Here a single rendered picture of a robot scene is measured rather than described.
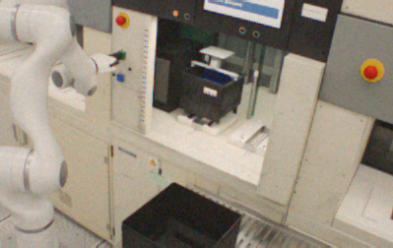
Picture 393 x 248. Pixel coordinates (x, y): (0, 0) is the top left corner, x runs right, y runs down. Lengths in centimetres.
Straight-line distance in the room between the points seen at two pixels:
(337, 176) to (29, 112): 98
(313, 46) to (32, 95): 82
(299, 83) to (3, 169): 88
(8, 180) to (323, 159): 97
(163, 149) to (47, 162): 76
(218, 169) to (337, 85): 60
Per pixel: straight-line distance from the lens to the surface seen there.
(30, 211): 120
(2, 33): 112
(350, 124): 134
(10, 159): 112
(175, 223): 150
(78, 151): 217
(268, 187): 149
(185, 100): 184
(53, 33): 106
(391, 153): 185
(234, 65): 247
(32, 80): 108
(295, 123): 134
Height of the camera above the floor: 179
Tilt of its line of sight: 29 degrees down
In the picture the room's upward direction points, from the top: 6 degrees clockwise
